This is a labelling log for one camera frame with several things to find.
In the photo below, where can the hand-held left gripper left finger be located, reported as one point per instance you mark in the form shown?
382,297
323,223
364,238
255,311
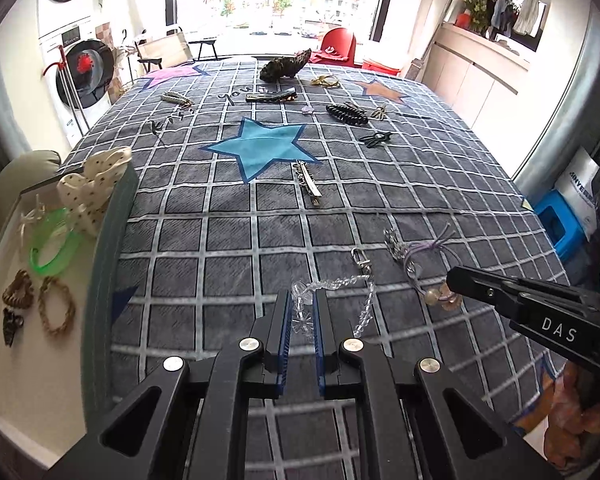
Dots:
282,340

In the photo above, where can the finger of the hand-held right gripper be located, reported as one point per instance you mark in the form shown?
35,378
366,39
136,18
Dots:
475,282

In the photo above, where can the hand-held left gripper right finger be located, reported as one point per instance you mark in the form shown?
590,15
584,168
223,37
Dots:
322,340

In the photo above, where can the white shallow cardboard box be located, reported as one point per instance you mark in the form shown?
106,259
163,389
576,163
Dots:
45,370

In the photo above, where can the polka dot cream scrunchie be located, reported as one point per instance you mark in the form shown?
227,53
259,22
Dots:
95,185

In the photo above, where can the green translucent bangle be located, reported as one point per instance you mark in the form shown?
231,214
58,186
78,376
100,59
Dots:
44,230

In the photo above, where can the dark small claw clip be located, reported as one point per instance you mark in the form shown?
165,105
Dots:
11,330

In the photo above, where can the person's right hand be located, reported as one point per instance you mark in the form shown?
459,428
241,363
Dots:
580,420

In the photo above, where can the blue plastic stool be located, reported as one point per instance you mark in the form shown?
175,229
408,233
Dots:
550,210

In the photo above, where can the white bag blue print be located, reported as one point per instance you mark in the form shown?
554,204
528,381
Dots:
580,185

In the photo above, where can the silver metal hair clip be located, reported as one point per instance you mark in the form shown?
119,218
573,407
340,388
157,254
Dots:
307,182

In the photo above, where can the small bronze claw clip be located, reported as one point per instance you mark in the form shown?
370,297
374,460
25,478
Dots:
379,111

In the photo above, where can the beige low cabinet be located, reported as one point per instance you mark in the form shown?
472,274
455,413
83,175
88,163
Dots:
460,75

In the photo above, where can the red bucket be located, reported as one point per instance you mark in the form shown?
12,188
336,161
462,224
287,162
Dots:
380,66

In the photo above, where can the black long barrette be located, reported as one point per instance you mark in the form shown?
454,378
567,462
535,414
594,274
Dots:
275,95

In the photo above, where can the red vase with flowers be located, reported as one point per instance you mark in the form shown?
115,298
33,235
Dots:
462,20

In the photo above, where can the hanging clothes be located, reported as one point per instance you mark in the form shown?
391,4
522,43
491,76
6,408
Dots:
525,15

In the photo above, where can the large dark fabric bow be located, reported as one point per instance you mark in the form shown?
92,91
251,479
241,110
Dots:
282,67

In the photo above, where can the red cloth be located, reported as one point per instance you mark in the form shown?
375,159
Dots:
325,55

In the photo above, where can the red plastic chair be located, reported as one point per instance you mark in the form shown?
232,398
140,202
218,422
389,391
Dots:
337,40

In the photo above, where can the beige leather sofa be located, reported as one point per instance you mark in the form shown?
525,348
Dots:
25,170

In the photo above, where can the beige folding chair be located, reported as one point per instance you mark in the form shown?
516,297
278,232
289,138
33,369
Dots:
162,50

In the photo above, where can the large window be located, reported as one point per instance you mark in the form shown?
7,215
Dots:
280,10

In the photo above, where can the white washing machine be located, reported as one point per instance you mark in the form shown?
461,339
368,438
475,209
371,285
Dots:
87,67

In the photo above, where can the red hooked pole stand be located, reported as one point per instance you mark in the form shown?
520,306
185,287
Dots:
55,65

